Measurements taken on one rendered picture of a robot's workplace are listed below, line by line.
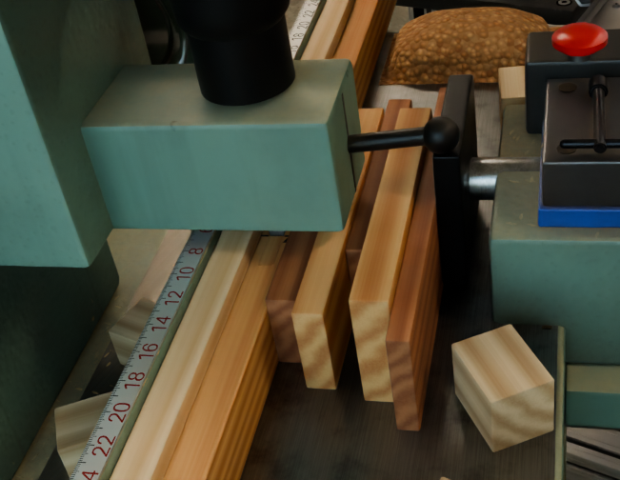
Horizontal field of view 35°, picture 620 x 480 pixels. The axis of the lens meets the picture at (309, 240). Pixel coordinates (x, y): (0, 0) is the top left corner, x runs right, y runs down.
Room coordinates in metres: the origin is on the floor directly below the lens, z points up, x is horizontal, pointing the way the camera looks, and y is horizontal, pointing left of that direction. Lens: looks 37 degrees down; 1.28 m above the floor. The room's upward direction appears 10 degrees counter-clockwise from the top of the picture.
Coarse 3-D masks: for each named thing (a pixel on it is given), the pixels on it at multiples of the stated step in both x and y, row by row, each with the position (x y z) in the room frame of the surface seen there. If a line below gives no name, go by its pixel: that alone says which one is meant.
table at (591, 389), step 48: (384, 48) 0.75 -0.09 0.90; (384, 96) 0.67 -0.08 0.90; (432, 96) 0.66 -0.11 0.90; (480, 96) 0.64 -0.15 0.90; (480, 144) 0.58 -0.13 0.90; (480, 240) 0.47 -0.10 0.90; (480, 288) 0.43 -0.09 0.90; (528, 336) 0.38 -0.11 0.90; (288, 384) 0.38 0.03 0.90; (432, 384) 0.36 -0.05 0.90; (576, 384) 0.37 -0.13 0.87; (288, 432) 0.35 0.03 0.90; (336, 432) 0.34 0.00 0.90; (384, 432) 0.33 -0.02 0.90; (432, 432) 0.33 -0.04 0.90
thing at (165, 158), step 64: (192, 64) 0.51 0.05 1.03; (320, 64) 0.48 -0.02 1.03; (128, 128) 0.45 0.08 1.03; (192, 128) 0.44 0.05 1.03; (256, 128) 0.43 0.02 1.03; (320, 128) 0.42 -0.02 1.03; (128, 192) 0.46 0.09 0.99; (192, 192) 0.44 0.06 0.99; (256, 192) 0.43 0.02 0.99; (320, 192) 0.42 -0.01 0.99
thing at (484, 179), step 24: (456, 96) 0.49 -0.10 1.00; (456, 120) 0.46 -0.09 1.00; (456, 168) 0.43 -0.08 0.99; (480, 168) 0.46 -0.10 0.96; (504, 168) 0.46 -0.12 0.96; (528, 168) 0.45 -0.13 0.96; (456, 192) 0.43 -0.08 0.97; (480, 192) 0.46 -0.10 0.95; (456, 216) 0.43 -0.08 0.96; (456, 240) 0.43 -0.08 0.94; (456, 264) 0.43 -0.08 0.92
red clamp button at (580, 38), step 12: (576, 24) 0.49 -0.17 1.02; (588, 24) 0.49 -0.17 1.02; (552, 36) 0.49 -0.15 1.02; (564, 36) 0.48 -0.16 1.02; (576, 36) 0.48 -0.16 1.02; (588, 36) 0.48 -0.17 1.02; (600, 36) 0.47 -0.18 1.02; (564, 48) 0.47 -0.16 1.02; (576, 48) 0.47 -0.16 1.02; (588, 48) 0.47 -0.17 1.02; (600, 48) 0.47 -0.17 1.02
